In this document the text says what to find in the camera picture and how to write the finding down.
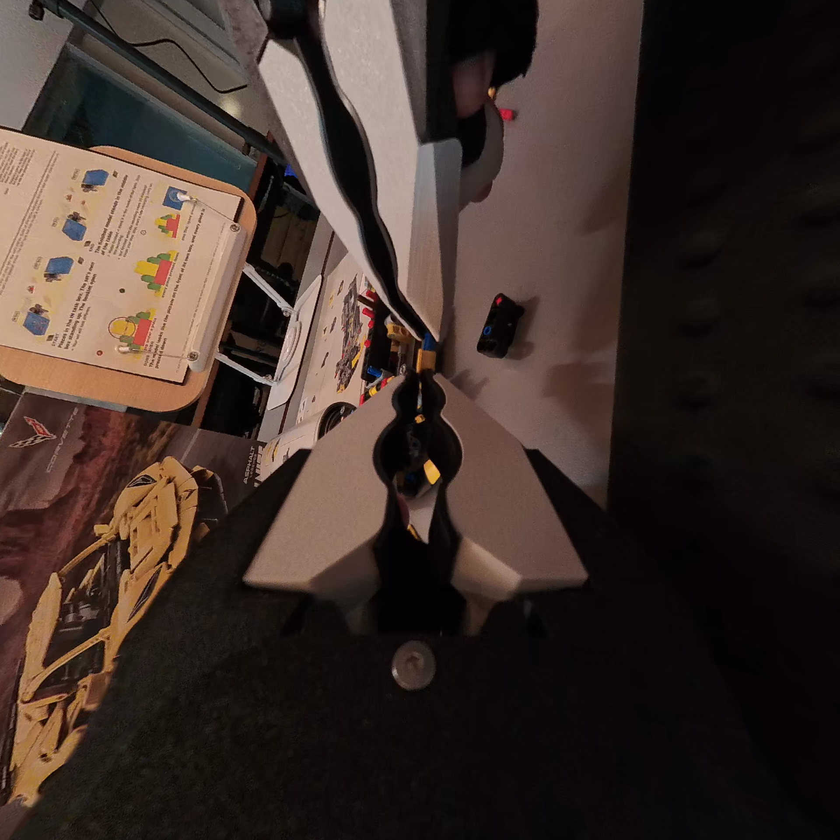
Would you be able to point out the lego instruction booklet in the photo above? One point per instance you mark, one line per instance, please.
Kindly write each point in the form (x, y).
(341, 315)

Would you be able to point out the white stand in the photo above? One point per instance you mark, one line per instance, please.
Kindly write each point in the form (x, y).
(289, 341)

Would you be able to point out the lego car chassis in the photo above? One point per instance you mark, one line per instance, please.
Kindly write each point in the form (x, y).
(380, 354)

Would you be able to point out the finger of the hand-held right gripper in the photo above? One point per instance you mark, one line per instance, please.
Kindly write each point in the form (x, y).
(295, 131)
(420, 216)

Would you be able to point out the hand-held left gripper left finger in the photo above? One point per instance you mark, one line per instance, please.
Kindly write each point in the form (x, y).
(315, 525)

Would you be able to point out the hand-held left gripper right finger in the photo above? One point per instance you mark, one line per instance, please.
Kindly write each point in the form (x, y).
(518, 525)

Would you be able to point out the black lego beam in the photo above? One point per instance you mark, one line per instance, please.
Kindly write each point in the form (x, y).
(500, 328)

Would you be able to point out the person's right hand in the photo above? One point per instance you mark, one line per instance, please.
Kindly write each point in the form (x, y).
(476, 85)

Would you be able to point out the instruction sheet on white stand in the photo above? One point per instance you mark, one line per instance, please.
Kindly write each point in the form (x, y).
(118, 262)

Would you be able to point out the yellow lego connector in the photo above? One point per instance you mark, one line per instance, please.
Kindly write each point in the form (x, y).
(431, 469)

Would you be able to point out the lego set box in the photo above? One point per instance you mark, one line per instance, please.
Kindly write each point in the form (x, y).
(98, 558)

